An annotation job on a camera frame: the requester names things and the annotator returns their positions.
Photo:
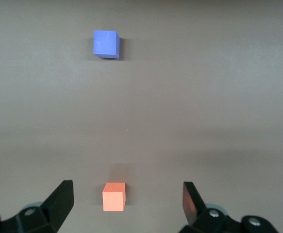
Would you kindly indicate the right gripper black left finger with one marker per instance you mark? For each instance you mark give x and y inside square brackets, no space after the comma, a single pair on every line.
[56,201]

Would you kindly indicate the purple foam block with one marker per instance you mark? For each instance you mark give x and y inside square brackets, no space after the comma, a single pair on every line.
[106,43]

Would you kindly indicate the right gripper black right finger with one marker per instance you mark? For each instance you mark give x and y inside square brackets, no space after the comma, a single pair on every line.
[192,204]

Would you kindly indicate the orange foam block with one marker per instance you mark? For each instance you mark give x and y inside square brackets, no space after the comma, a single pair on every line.
[113,199]

